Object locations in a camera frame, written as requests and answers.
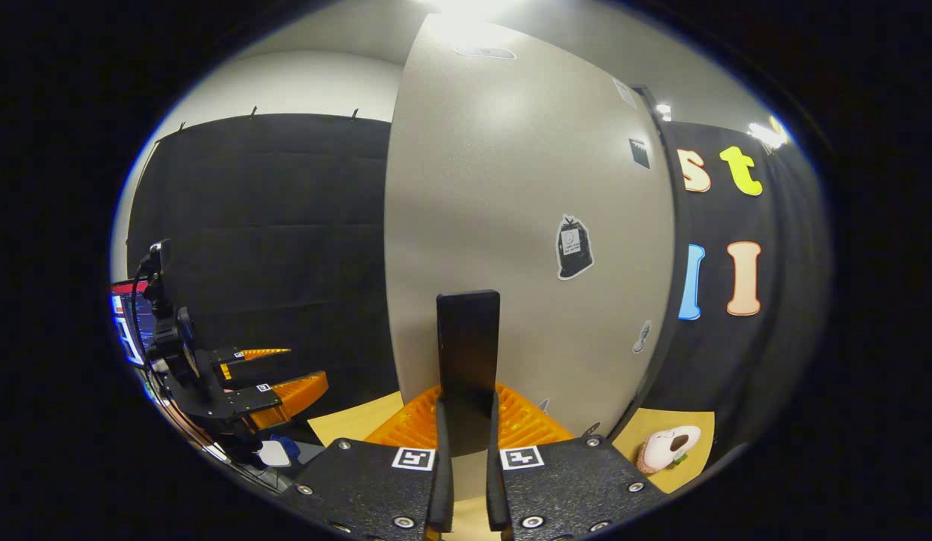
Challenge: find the small white blue object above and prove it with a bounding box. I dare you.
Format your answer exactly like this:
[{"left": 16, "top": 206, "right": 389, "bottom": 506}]
[{"left": 254, "top": 434, "right": 303, "bottom": 471}]

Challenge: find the computer monitor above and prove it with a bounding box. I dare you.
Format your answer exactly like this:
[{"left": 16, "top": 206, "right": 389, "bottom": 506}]
[{"left": 108, "top": 279, "right": 161, "bottom": 370}]

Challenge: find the grey cabinet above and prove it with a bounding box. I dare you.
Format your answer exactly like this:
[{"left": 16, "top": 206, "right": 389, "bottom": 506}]
[{"left": 586, "top": 83, "right": 694, "bottom": 446}]

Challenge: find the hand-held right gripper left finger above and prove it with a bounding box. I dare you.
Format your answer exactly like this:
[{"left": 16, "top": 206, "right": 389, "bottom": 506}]
[{"left": 284, "top": 385, "right": 456, "bottom": 541}]

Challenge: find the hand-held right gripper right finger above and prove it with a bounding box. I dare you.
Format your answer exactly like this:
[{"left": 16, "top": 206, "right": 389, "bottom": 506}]
[{"left": 486, "top": 383, "right": 664, "bottom": 541}]

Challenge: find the beige cabinet door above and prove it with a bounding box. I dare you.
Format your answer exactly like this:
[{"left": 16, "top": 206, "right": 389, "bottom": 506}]
[{"left": 383, "top": 14, "right": 677, "bottom": 503}]

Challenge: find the black backdrop cloth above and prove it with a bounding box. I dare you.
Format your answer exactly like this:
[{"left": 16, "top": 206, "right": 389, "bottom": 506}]
[{"left": 124, "top": 113, "right": 833, "bottom": 455}]

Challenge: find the black door handle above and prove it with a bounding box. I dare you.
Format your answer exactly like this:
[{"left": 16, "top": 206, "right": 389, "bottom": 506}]
[{"left": 435, "top": 289, "right": 502, "bottom": 459}]

